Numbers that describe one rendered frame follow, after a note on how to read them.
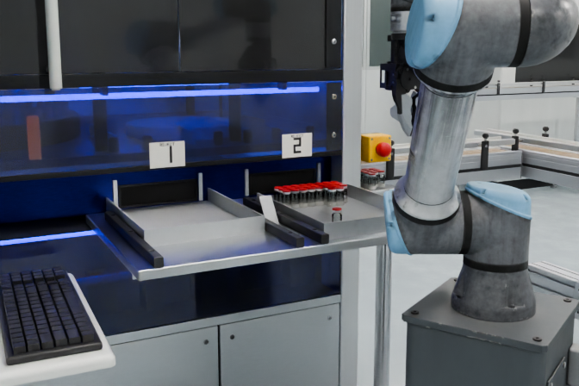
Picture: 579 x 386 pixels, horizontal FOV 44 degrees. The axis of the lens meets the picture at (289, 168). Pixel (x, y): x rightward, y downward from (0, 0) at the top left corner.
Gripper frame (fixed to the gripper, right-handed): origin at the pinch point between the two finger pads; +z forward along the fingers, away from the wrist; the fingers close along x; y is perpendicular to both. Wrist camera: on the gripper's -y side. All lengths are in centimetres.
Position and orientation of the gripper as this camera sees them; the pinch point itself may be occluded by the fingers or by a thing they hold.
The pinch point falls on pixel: (411, 130)
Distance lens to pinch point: 150.9
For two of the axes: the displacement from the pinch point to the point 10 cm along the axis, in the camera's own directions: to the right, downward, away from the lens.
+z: 0.0, 9.9, 1.7
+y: -4.3, -1.5, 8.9
